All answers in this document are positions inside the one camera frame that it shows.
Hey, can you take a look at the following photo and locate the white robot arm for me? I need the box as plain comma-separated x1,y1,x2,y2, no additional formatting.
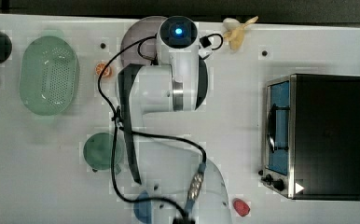
116,16,231,224

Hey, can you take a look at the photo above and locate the grey round plate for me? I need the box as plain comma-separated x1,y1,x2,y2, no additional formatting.
120,16,166,67

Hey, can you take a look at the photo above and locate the orange slice toy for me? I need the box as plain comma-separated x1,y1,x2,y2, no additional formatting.
95,62,112,77

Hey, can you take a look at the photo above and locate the peeled banana toy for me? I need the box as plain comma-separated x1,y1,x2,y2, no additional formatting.
223,16,258,50

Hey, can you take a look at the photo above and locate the blue bowl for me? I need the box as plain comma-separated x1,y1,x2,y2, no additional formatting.
133,191,152,224

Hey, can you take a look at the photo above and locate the red strawberry toy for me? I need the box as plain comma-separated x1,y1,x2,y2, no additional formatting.
232,199,250,217

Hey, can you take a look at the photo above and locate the black toaster oven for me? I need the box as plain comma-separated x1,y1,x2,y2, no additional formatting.
258,74,360,201

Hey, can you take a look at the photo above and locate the green perforated colander basket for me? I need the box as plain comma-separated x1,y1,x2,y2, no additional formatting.
19,29,79,117

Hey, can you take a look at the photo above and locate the green cup with handle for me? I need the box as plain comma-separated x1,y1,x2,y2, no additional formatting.
83,133,124,175

